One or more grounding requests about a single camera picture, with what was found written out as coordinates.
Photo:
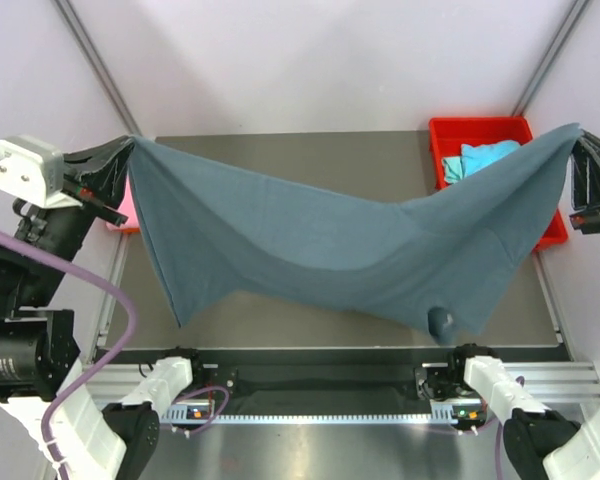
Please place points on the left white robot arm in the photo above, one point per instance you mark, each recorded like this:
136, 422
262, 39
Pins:
42, 380

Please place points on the corner aluminium post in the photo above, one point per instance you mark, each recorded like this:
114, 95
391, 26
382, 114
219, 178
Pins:
575, 13
97, 64

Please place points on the aluminium frame rail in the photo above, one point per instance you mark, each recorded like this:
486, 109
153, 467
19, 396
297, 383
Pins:
547, 373

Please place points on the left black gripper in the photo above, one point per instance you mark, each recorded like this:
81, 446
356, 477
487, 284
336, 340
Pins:
97, 174

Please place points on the right corner aluminium post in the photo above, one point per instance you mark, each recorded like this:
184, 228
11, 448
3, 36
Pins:
575, 13

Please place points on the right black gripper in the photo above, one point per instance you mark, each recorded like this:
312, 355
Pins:
589, 183

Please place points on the cyan t shirt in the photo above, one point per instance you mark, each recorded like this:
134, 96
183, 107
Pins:
472, 159

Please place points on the grey slotted cable duct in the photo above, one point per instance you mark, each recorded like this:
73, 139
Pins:
195, 413

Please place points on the red plastic bin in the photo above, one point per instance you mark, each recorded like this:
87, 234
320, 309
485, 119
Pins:
450, 145

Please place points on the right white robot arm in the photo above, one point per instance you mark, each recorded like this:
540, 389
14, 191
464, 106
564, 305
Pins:
539, 442

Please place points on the slate blue t shirt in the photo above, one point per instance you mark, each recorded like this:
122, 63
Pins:
439, 263

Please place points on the pink folded t shirt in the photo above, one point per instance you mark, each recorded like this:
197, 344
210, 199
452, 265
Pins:
127, 209

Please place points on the left corner aluminium post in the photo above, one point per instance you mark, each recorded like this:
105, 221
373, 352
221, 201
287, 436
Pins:
97, 64

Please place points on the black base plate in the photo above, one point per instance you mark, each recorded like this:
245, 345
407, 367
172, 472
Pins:
311, 381

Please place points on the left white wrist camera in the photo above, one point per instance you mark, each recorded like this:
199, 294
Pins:
33, 171

